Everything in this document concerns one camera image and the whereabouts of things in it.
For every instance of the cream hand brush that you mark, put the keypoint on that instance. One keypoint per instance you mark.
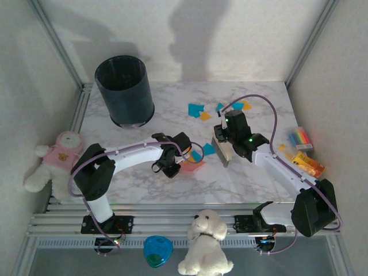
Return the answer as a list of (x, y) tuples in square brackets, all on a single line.
[(221, 152)]

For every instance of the blue paper scrap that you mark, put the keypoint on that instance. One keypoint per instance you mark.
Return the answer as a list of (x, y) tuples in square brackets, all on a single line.
[(209, 149), (201, 107), (195, 155), (194, 110), (238, 106), (219, 106)]

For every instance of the pink plastic dustpan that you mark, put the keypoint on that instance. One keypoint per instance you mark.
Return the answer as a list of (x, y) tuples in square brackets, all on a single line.
[(195, 168)]

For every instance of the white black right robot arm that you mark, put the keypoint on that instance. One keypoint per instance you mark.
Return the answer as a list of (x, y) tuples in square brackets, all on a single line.
[(276, 166)]

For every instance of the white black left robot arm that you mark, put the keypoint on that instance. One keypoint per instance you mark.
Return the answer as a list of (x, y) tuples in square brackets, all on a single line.
[(135, 155)]

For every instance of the box of coloured markers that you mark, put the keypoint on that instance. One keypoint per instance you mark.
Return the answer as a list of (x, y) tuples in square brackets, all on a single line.
[(300, 137)]

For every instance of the dark round waste bin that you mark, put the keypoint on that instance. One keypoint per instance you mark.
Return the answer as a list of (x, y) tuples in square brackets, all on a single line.
[(126, 95)]

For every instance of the orange snack packet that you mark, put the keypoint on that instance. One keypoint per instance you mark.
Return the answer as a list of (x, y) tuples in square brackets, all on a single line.
[(309, 166)]

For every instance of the white plush dog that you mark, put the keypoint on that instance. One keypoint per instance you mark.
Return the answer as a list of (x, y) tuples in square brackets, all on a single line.
[(205, 247)]

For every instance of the blue heart-shaped plastic box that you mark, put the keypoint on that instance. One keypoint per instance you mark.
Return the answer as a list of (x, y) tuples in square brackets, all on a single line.
[(158, 250)]

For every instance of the white teddy in pink hoodie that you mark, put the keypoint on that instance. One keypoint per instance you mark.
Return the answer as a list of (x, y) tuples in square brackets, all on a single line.
[(57, 155)]

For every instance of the aluminium frame base rails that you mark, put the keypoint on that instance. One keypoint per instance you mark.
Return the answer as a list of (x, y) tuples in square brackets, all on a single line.
[(161, 221)]

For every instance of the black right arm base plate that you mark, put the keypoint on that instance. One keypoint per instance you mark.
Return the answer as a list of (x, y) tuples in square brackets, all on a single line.
[(243, 224)]

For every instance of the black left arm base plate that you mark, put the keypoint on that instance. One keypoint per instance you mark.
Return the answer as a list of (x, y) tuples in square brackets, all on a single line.
[(126, 224)]

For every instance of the aluminium frame side rail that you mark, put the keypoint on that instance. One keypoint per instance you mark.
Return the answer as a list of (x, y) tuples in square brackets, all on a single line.
[(81, 106)]

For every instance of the aluminium frame post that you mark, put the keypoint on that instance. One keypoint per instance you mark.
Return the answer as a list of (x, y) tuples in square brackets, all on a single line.
[(24, 258), (342, 264), (57, 43), (311, 43)]

